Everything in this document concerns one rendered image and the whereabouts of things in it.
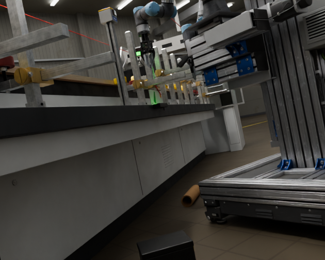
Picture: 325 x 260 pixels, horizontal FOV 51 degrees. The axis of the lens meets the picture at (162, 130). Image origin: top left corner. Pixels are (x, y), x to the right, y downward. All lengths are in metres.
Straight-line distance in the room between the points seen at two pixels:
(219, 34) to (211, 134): 3.44
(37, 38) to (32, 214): 0.73
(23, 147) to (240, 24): 0.97
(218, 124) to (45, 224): 3.75
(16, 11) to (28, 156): 0.46
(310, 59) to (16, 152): 1.27
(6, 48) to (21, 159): 0.33
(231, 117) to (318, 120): 3.12
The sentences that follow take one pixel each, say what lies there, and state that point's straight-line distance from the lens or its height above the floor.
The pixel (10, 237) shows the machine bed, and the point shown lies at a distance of 1.32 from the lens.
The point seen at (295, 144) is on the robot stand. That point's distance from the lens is 1.77.
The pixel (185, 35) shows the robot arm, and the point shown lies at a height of 1.10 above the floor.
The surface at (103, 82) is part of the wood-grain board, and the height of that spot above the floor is 0.88.
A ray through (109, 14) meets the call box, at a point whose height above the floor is 1.18.
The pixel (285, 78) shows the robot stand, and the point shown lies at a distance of 1.75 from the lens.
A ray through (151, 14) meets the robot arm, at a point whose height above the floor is 1.19.
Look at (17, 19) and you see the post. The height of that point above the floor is 0.99.
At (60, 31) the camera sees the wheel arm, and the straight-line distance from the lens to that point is 0.86.
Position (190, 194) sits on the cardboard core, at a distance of 2.29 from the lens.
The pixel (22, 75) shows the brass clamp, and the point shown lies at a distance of 1.15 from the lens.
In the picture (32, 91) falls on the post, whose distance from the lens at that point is 1.16.
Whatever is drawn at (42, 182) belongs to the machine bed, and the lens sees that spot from 1.46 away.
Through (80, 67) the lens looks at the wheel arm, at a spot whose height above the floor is 0.80.
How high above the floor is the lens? 0.57
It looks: 1 degrees down
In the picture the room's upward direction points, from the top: 11 degrees counter-clockwise
